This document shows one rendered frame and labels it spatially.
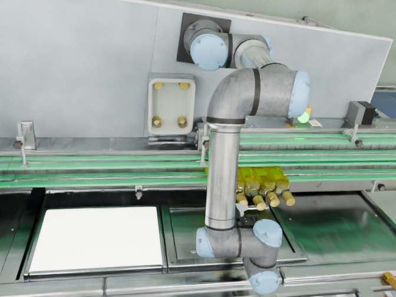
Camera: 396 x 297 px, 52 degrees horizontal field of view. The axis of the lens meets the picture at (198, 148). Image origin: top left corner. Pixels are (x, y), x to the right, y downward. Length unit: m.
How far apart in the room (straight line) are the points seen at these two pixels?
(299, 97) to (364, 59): 0.89
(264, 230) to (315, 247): 0.54
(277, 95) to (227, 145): 0.17
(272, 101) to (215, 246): 0.38
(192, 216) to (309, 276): 0.47
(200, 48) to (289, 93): 0.45
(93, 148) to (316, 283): 0.93
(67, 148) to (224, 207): 0.79
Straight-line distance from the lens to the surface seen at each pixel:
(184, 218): 1.52
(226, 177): 0.98
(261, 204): 1.41
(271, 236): 1.05
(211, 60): 1.34
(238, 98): 0.94
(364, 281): 1.48
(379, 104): 2.26
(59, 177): 1.61
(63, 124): 1.68
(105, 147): 1.60
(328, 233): 1.66
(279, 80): 0.97
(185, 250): 1.39
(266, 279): 1.11
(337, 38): 1.76
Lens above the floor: 2.27
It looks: 61 degrees down
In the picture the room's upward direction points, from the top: 161 degrees clockwise
